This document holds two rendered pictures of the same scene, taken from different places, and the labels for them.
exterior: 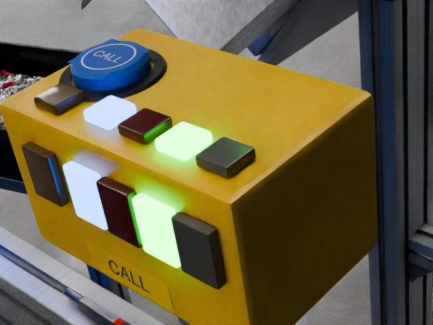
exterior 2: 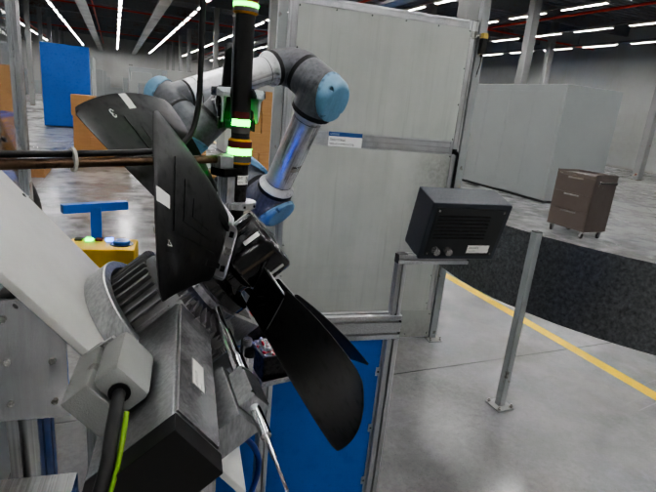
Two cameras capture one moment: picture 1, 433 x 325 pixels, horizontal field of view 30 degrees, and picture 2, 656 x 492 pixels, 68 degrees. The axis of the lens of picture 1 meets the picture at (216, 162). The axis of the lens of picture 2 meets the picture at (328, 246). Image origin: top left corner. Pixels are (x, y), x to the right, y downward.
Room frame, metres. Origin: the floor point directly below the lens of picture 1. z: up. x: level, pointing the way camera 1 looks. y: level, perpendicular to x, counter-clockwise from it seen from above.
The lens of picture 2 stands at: (1.36, -0.80, 1.46)
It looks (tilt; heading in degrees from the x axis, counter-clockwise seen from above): 16 degrees down; 116
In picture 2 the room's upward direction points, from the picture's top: 6 degrees clockwise
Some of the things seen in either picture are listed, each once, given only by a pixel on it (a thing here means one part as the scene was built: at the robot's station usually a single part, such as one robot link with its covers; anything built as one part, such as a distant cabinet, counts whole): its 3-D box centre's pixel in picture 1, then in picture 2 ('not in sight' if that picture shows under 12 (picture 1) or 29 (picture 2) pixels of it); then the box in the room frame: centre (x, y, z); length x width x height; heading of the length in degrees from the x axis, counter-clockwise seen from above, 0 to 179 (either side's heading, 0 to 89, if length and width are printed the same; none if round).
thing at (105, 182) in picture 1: (122, 212); not in sight; (0.29, 0.05, 1.04); 0.02 x 0.01 x 0.03; 42
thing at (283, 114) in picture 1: (191, 183); (102, 263); (0.34, 0.01, 1.02); 0.16 x 0.10 x 0.11; 42
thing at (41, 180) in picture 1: (45, 174); not in sight; (0.34, 0.08, 1.04); 0.02 x 0.01 x 0.03; 42
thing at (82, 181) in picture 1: (87, 195); not in sight; (0.31, 0.06, 1.04); 0.02 x 0.01 x 0.03; 42
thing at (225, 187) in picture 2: not in sight; (234, 181); (0.80, -0.06, 1.31); 0.09 x 0.07 x 0.10; 77
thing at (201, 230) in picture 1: (198, 250); not in sight; (0.26, 0.01, 1.04); 0.02 x 0.01 x 0.03; 42
